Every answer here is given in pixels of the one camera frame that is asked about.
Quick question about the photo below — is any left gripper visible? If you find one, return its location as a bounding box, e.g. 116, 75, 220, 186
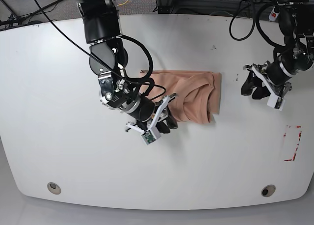
241, 48, 314, 99

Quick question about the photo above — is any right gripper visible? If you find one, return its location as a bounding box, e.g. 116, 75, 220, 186
98, 71, 178, 134

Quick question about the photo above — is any peach T-shirt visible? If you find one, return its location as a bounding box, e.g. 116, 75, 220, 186
148, 70, 222, 124

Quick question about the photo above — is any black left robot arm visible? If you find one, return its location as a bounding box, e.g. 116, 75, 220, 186
241, 0, 314, 100

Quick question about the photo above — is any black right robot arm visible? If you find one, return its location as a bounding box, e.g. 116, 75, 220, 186
75, 0, 161, 132

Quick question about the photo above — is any red tape marking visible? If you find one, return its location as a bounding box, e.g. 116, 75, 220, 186
280, 125, 302, 162

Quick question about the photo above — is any white power strip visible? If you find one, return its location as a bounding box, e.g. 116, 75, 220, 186
268, 6, 280, 22

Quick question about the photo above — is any right table grommet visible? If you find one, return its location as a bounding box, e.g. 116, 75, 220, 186
261, 185, 276, 197

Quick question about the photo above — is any table grommet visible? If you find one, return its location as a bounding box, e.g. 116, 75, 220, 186
261, 185, 276, 197
47, 182, 61, 195

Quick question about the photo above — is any left table grommet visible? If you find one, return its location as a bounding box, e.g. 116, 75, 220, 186
47, 182, 61, 195

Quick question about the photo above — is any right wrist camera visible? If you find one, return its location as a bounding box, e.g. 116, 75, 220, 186
141, 127, 161, 145

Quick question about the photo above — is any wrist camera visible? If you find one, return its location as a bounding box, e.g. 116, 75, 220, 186
141, 127, 161, 145
267, 94, 286, 111

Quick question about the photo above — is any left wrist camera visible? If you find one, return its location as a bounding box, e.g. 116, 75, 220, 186
267, 94, 286, 111

